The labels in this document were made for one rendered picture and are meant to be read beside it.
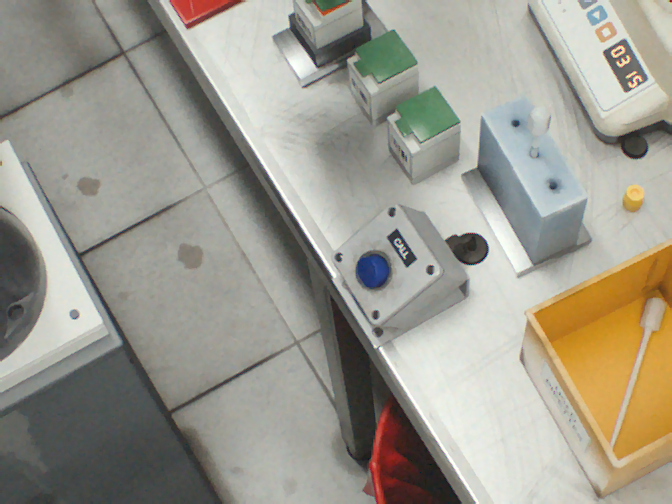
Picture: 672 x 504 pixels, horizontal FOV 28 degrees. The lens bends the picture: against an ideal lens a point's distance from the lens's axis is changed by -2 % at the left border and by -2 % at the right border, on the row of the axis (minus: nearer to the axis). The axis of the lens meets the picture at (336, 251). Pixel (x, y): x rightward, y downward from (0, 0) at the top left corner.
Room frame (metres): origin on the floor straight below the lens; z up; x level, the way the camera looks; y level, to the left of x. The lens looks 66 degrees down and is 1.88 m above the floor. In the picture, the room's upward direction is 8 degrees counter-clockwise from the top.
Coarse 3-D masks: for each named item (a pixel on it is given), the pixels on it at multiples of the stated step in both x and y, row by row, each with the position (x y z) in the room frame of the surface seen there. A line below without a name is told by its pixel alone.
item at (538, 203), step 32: (480, 128) 0.51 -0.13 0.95; (512, 128) 0.49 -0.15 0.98; (480, 160) 0.51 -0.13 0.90; (512, 160) 0.47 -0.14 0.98; (544, 160) 0.46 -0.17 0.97; (480, 192) 0.49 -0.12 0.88; (512, 192) 0.46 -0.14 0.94; (544, 192) 0.44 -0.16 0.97; (576, 192) 0.43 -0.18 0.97; (512, 224) 0.45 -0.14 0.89; (544, 224) 0.42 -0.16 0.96; (576, 224) 0.42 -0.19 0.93; (512, 256) 0.43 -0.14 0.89; (544, 256) 0.42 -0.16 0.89
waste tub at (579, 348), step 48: (576, 288) 0.35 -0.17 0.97; (624, 288) 0.37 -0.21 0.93; (528, 336) 0.34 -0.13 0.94; (576, 336) 0.35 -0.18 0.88; (624, 336) 0.34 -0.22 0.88; (576, 384) 0.31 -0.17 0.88; (624, 384) 0.31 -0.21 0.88; (576, 432) 0.26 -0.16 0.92; (624, 432) 0.27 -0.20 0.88; (624, 480) 0.22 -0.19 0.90
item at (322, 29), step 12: (300, 0) 0.66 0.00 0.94; (360, 0) 0.65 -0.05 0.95; (300, 12) 0.65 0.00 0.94; (312, 12) 0.65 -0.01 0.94; (324, 12) 0.64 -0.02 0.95; (336, 12) 0.64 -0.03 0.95; (348, 12) 0.64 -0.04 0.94; (360, 12) 0.65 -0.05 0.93; (300, 24) 0.66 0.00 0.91; (312, 24) 0.63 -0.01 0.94; (324, 24) 0.63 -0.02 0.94; (336, 24) 0.64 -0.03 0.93; (348, 24) 0.64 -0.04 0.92; (360, 24) 0.65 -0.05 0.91; (312, 36) 0.64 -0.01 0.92; (324, 36) 0.63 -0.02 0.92; (336, 36) 0.64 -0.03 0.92
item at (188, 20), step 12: (180, 0) 0.73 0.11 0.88; (192, 0) 0.73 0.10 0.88; (204, 0) 0.72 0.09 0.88; (216, 0) 0.72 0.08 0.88; (228, 0) 0.71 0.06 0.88; (240, 0) 0.72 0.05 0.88; (180, 12) 0.71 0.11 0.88; (192, 12) 0.71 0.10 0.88; (204, 12) 0.71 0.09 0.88; (216, 12) 0.71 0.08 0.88; (192, 24) 0.70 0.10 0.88
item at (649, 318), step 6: (648, 300) 0.37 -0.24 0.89; (654, 300) 0.37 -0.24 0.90; (660, 300) 0.36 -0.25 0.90; (648, 306) 0.36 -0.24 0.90; (654, 306) 0.36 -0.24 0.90; (660, 306) 0.36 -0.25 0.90; (666, 306) 0.36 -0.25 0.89; (648, 312) 0.36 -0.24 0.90; (654, 312) 0.36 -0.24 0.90; (660, 312) 0.35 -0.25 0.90; (642, 318) 0.35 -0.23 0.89; (648, 318) 0.35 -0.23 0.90; (654, 318) 0.35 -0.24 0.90; (660, 318) 0.35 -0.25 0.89; (642, 324) 0.35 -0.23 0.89; (648, 324) 0.35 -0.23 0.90; (654, 324) 0.35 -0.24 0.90; (660, 324) 0.35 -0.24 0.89; (654, 330) 0.34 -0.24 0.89
